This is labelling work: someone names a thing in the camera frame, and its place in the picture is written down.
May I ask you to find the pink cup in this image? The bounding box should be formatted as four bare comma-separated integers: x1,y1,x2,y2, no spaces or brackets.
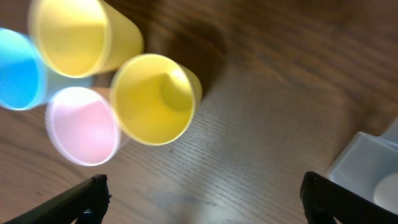
45,86,129,167

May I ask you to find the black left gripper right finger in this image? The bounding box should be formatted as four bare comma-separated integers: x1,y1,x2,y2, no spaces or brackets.
300,172,397,224

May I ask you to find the white cup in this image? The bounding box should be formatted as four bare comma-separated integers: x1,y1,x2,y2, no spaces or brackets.
373,173,398,214

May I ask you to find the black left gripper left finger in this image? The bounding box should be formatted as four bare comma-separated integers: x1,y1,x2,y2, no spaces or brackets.
6,174,111,224

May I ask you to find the yellow cup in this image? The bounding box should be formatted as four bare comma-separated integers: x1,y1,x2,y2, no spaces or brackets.
29,0,144,78
110,54,203,146

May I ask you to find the light blue cup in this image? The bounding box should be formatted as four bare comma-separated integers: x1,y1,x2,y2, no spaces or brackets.
1,28,93,111

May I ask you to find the yellow cup front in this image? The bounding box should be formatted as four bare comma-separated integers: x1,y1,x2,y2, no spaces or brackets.
110,54,203,146

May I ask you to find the clear plastic storage bin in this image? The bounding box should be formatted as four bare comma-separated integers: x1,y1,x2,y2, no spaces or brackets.
328,121,397,205

